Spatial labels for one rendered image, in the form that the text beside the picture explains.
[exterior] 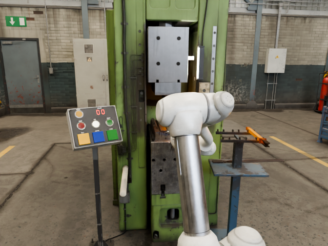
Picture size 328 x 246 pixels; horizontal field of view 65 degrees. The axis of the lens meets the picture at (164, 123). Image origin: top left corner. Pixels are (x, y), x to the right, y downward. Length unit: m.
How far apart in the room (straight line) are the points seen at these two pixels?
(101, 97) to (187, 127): 6.44
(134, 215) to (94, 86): 5.30
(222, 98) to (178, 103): 0.18
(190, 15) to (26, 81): 6.82
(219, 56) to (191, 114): 1.26
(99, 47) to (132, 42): 5.23
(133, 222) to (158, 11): 1.82
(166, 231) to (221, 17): 1.82
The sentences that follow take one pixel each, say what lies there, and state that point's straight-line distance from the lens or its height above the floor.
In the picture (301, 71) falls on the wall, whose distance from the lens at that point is 9.80.
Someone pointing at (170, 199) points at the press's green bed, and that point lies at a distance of 2.20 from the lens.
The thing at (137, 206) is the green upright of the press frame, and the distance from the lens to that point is 2.44.
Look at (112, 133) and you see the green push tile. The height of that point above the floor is 1.02.
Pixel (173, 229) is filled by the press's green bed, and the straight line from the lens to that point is 2.36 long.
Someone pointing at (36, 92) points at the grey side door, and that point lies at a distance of 8.39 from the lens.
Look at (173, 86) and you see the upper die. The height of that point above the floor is 1.34.
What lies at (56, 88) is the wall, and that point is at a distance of 8.20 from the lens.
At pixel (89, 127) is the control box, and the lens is 1.84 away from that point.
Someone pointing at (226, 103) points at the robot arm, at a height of 1.36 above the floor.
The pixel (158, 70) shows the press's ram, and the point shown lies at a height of 1.45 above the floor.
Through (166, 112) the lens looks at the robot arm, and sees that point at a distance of 0.97.
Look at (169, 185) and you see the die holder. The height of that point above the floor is 0.54.
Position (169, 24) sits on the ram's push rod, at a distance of 2.17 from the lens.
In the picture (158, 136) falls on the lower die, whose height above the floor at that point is 0.94.
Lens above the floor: 1.52
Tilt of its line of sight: 13 degrees down
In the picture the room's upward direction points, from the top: straight up
